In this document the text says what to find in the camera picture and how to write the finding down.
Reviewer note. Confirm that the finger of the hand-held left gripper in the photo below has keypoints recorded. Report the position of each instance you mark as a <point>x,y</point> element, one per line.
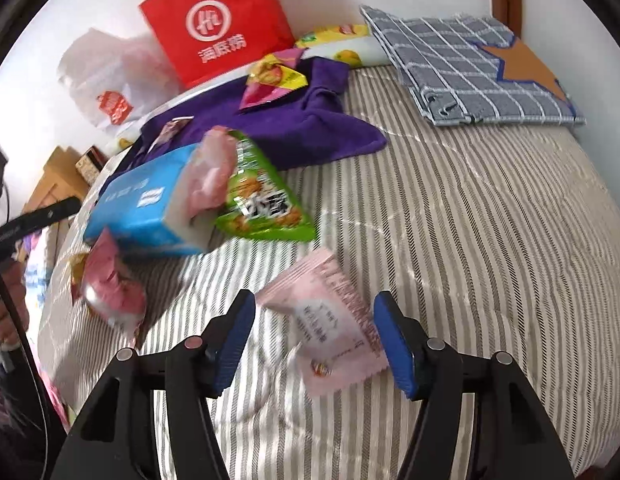
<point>40,217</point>

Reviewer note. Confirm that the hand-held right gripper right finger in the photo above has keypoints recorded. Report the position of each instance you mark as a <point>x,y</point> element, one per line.
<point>397,350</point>

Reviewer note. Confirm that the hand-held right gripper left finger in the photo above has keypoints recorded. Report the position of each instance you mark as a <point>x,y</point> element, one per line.
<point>236,340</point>

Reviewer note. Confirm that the yellow triangular snack packet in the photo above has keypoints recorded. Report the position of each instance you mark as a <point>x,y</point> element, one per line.
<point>76,270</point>

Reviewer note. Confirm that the pale pink snack packet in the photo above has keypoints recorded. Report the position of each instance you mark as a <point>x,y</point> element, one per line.
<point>325,320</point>

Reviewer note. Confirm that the person's left hand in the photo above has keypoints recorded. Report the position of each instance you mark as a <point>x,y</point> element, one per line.
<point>17,305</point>

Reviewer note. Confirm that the wooden nightstand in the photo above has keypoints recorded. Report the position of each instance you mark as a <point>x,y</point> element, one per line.
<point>50,180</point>

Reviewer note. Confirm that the floral printed cloth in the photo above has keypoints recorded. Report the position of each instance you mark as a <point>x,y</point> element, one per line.
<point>40,270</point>

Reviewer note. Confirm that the blue tissue box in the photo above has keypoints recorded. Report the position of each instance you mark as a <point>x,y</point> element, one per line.
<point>135,210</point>

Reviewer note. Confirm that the white plastic shopping bag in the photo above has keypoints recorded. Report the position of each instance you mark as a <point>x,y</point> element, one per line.
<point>100,75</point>

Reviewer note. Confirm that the small pink candy packet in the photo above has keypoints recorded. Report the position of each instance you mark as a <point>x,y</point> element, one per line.
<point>171,129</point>

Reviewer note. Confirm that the purple cloth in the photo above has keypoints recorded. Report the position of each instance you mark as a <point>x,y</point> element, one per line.
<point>310,125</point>

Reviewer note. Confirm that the red paper bag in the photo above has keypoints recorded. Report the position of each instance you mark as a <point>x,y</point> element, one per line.
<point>215,25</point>

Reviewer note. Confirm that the pink and yellow snack packet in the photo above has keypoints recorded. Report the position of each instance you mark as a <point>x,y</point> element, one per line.
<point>270,80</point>

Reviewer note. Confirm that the grey checked cloth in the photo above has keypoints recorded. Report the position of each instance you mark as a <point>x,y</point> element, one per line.
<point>439,60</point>

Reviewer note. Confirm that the yellow green snack packet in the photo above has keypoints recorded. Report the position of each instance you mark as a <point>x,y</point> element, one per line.
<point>330,34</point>

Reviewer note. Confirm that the dark red picture frame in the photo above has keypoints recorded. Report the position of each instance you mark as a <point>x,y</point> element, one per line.
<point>90,164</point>

